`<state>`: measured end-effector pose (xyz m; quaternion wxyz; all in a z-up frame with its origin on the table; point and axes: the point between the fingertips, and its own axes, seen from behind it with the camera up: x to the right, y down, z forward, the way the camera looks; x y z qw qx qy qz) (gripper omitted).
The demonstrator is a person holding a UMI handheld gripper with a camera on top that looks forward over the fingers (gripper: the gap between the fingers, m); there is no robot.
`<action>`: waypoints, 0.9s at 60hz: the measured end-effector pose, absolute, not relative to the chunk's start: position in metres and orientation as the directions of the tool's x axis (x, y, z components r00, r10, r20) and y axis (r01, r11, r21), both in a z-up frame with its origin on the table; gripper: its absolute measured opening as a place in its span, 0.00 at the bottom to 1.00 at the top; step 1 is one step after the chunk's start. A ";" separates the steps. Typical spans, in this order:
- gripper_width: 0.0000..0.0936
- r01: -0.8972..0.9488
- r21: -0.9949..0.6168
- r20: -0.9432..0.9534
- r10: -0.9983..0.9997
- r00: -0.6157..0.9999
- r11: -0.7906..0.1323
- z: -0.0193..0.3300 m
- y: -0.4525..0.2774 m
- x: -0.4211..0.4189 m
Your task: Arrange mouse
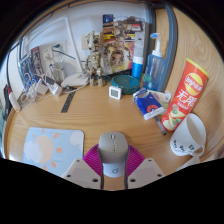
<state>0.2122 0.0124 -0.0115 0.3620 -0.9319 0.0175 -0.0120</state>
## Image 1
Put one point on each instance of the black bag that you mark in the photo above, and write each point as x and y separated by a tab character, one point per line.
6	96

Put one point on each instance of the colourful poster box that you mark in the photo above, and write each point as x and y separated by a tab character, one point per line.
133	30

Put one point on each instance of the wooden shelf unit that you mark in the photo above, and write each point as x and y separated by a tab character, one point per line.
110	2

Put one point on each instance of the small white cube clock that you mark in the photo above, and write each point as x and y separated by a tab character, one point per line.
115	92

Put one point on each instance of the white bottle with red cap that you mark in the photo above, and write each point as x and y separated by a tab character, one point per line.
14	101

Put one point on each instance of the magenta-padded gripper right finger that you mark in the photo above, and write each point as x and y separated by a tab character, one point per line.
145	173

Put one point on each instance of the blue tissue pack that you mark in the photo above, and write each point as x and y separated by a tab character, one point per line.
148	104

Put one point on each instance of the white mug with face drawing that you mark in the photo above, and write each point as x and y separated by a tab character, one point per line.
188	136

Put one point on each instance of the blue model kit box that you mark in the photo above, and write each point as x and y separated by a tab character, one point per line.
28	68

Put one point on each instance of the black flat strip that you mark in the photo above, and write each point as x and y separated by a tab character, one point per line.
68	102

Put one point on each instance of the dark pen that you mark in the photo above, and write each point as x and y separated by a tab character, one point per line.
160	126

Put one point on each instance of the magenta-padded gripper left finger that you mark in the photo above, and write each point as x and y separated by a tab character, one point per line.
81	173

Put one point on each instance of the white power strip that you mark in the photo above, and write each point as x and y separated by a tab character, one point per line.
56	89

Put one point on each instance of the white power adapter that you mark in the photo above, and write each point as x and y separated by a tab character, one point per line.
41	86

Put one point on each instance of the red potato chips can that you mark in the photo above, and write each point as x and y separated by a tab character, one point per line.
186	95

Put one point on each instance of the teal round tin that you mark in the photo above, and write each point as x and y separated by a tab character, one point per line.
125	84

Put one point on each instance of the clear glass cup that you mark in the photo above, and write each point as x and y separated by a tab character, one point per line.
57	74

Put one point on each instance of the white desk lamp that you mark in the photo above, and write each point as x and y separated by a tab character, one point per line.
76	80

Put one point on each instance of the white wall socket panel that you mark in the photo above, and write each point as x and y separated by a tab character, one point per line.
46	53

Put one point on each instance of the blue sun-and-cloud mouse pad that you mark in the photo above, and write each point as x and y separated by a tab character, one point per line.
46	146

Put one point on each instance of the blue spray bottle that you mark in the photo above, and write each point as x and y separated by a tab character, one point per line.
154	71

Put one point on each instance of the white and grey computer mouse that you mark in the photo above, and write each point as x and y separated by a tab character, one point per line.
113	150

